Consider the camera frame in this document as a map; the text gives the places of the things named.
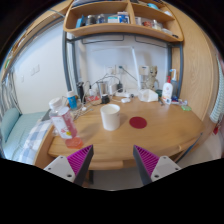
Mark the wooden figurine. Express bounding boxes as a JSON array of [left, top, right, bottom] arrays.
[[147, 65, 159, 91]]

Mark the white pump bottle red nozzle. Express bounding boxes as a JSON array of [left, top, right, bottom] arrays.
[[161, 75, 174, 105]]

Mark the pink drink bottle white cap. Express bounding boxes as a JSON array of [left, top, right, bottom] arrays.
[[48, 97, 84, 150]]

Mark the wooden shelf unit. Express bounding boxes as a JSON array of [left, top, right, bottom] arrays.
[[63, 0, 185, 43]]

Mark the pale green pillow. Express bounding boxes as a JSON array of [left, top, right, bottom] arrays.
[[0, 107, 22, 144]]

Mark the black slim stand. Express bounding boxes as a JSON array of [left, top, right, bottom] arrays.
[[76, 81, 85, 103]]

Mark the small black charger block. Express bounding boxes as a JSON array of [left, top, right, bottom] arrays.
[[100, 94, 111, 105]]

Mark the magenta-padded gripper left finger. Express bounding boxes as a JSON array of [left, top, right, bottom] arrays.
[[43, 144, 95, 187]]

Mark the flat round red coaster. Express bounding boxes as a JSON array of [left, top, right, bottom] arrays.
[[129, 116, 148, 130]]

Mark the white cup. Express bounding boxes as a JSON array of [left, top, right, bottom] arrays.
[[100, 103, 122, 132]]

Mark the steel cup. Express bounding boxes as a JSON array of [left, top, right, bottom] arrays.
[[97, 80, 108, 96]]

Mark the blue tube white cap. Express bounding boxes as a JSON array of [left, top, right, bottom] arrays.
[[66, 90, 79, 110]]

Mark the white tissue pack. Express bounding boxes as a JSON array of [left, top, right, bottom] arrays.
[[137, 88, 159, 103]]

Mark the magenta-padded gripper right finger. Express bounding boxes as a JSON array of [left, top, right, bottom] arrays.
[[132, 144, 183, 187]]

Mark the clear spray bottle blue nozzle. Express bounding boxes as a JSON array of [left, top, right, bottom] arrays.
[[169, 68, 179, 98]]

